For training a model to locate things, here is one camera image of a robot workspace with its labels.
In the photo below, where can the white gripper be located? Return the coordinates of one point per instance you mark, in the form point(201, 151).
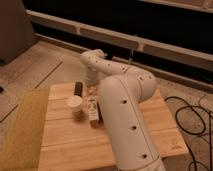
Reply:
point(91, 76)

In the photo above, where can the white plastic bottle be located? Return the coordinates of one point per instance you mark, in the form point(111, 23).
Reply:
point(92, 105)

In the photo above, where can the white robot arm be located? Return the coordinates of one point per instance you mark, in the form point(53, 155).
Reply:
point(119, 96)

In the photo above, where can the small black block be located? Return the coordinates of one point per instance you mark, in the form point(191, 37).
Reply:
point(78, 88)

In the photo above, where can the white paper cup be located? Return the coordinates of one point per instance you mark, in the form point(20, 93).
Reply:
point(75, 104)

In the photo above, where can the wooden board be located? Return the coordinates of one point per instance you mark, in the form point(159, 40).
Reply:
point(69, 145)

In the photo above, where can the grey cabinet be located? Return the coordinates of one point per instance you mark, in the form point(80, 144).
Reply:
point(16, 31)

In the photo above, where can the yellow-green mat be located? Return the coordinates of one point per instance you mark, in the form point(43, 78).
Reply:
point(21, 149)

